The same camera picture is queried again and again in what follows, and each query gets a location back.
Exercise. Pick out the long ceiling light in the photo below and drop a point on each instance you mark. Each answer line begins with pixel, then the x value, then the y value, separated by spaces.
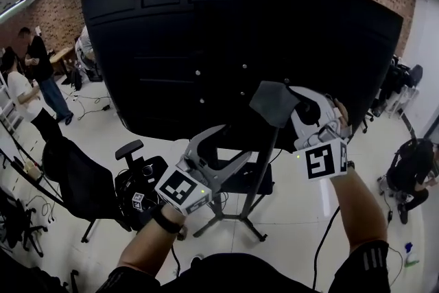
pixel 12 7

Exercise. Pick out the small wheeled stool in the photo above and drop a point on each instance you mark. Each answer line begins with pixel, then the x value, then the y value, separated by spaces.
pixel 391 187

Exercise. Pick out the grey cloth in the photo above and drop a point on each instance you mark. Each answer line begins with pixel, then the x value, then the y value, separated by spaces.
pixel 271 103

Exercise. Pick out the black wristband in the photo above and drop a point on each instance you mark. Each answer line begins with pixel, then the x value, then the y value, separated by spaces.
pixel 168 221

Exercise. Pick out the person's left forearm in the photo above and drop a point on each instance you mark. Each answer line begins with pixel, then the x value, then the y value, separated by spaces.
pixel 147 247

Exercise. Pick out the white shelving unit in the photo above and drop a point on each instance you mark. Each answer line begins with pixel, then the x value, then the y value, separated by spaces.
pixel 8 106

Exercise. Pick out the black mesh office chair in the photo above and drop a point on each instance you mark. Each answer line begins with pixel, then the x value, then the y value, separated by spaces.
pixel 75 182

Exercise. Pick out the person's right forearm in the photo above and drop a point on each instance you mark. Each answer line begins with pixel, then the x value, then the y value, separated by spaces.
pixel 360 216

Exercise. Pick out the black TV stand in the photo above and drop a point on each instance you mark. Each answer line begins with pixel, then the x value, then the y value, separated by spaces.
pixel 262 161

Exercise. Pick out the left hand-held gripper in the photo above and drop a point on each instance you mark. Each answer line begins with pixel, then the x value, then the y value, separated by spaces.
pixel 178 190

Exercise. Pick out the blue and green spray bottle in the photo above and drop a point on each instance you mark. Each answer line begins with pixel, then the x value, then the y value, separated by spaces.
pixel 411 257

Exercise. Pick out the large black television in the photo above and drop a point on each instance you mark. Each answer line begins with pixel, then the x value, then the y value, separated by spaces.
pixel 154 61

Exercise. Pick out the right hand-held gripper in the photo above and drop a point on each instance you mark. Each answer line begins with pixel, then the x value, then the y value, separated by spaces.
pixel 320 161

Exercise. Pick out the black electronic equipment bundle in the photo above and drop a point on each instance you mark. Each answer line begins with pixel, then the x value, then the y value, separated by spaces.
pixel 147 175

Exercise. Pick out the beige box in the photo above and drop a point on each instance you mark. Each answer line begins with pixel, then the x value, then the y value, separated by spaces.
pixel 32 171

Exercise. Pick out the white paper sheet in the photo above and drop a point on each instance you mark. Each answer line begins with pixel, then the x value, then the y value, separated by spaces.
pixel 38 30

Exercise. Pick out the person's right hand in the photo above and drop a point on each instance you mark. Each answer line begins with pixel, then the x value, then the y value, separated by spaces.
pixel 343 115

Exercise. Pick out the black swivel chair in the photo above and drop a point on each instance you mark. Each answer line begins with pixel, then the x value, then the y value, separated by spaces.
pixel 10 216

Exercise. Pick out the person's black shirt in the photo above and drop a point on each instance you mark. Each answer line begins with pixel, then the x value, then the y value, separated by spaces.
pixel 240 274

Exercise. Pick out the small wooden table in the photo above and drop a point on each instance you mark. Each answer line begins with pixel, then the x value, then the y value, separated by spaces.
pixel 61 56

